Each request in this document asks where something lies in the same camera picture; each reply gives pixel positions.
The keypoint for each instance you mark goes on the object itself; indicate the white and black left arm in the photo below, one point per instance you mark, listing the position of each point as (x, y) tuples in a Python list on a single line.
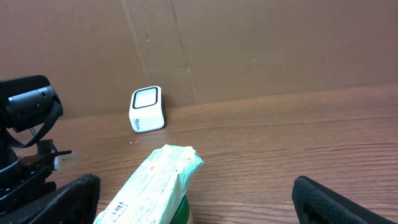
[(29, 109)]

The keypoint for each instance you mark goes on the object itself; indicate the mint green wipes pack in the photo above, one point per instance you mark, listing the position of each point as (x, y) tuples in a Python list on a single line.
[(154, 191)]

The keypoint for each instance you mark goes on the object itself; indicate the white barcode scanner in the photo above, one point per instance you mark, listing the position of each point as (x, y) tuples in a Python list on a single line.
[(147, 109)]

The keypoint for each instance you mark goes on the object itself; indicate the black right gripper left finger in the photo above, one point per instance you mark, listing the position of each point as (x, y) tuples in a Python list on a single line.
[(75, 202)]

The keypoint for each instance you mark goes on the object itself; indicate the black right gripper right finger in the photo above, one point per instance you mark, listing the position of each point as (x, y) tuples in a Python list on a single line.
[(316, 204)]

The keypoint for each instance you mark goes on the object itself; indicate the green lidded jar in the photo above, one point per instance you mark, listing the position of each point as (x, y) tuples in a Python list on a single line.
[(183, 215)]

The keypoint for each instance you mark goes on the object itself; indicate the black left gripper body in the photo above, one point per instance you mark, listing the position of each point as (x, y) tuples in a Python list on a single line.
[(23, 179)]

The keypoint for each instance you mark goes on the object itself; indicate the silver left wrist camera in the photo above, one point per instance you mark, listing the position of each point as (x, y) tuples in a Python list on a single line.
[(67, 160)]

